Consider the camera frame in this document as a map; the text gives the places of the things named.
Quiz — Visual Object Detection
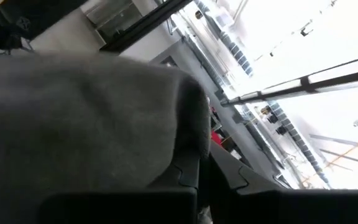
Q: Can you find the black aluminium frame rail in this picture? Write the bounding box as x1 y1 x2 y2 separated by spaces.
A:
99 0 194 53

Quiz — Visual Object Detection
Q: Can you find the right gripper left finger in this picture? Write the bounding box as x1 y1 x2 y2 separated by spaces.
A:
39 149 200 224

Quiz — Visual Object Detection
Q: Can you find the clear plastic bin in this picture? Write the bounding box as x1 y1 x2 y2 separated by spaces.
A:
84 0 143 42

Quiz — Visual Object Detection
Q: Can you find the red tool cabinet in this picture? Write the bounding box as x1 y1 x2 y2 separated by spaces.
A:
209 107 225 146

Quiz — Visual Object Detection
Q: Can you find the ribbed silver ceiling duct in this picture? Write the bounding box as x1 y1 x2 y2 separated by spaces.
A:
194 0 332 189

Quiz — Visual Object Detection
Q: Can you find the long ceiling light rail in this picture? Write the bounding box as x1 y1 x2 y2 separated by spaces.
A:
221 52 358 107

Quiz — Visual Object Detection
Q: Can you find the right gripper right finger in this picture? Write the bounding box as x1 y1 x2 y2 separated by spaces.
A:
209 141 358 224

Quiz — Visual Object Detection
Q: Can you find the dark charcoal baseball cap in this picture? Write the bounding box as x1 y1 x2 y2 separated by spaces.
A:
0 51 213 224

